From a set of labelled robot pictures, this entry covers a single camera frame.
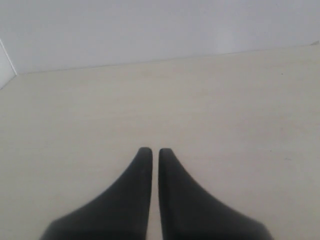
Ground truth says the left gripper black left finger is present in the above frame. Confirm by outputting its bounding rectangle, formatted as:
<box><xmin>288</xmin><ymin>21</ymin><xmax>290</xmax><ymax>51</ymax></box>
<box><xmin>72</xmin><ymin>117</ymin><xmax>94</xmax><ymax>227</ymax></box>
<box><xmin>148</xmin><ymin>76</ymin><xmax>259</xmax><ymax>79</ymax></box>
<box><xmin>41</xmin><ymin>147</ymin><xmax>153</xmax><ymax>240</ymax></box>

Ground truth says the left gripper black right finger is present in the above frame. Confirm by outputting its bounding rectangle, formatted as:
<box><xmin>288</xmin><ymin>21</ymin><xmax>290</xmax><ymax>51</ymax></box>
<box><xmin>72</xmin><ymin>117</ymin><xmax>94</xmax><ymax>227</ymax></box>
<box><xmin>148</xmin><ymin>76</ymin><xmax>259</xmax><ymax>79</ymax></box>
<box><xmin>158</xmin><ymin>148</ymin><xmax>273</xmax><ymax>240</ymax></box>

